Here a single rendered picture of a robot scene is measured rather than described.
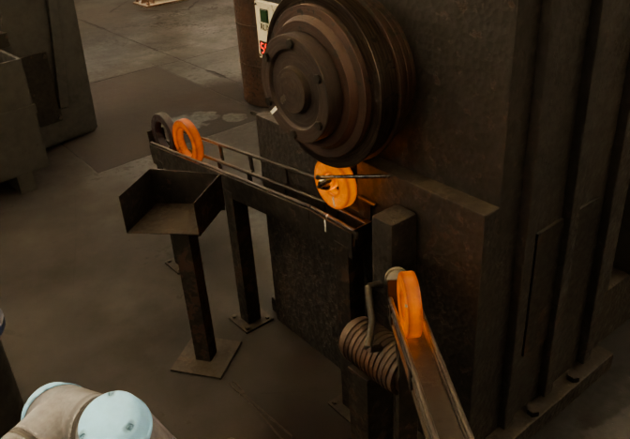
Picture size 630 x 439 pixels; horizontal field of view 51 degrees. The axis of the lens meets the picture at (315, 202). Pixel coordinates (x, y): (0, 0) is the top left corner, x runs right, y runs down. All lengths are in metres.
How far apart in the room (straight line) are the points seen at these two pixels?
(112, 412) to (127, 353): 1.70
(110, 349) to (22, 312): 0.51
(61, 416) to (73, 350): 1.73
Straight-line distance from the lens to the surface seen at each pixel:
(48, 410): 1.06
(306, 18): 1.69
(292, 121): 1.76
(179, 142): 2.71
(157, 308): 2.87
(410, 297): 1.51
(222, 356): 2.55
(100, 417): 0.99
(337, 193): 1.90
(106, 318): 2.89
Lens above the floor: 1.67
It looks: 29 degrees down
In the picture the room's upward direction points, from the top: 4 degrees counter-clockwise
